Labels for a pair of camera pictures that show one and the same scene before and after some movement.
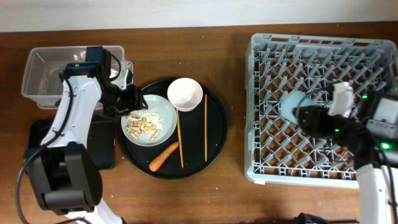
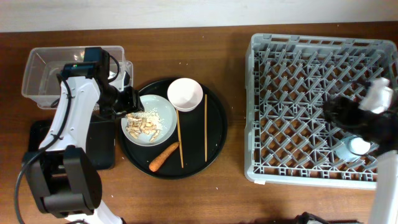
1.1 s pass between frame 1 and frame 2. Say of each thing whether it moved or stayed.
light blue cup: moved
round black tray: stayed
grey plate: stayed
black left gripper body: stayed
